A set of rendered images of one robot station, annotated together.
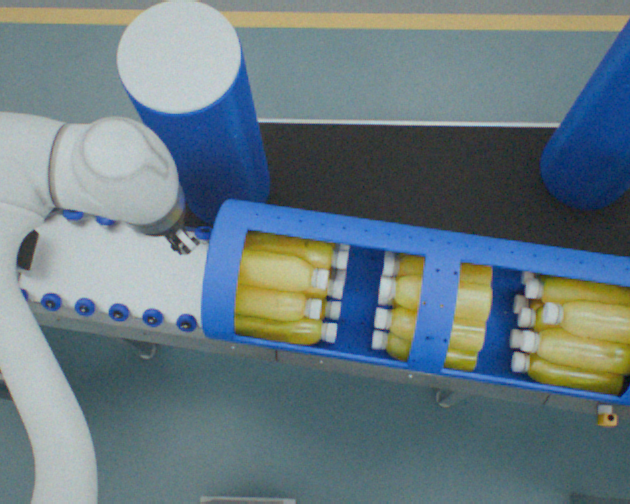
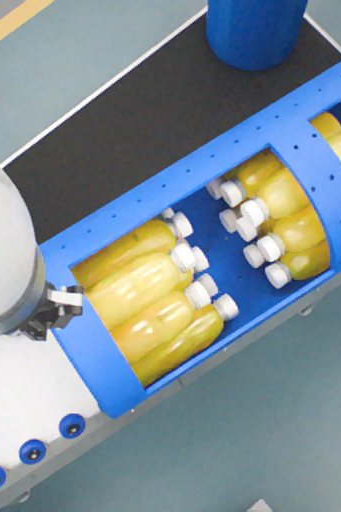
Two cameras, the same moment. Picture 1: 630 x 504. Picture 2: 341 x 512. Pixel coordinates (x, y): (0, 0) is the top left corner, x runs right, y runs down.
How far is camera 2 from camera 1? 0.58 m
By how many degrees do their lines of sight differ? 12
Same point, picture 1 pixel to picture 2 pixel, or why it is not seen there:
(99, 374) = not seen: outside the picture
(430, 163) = (127, 124)
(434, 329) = not seen: outside the picture
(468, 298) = not seen: outside the picture
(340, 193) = (74, 210)
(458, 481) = not seen: outside the picture
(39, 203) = not seen: outside the picture
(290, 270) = (149, 273)
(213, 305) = (103, 377)
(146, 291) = (0, 432)
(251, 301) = (132, 341)
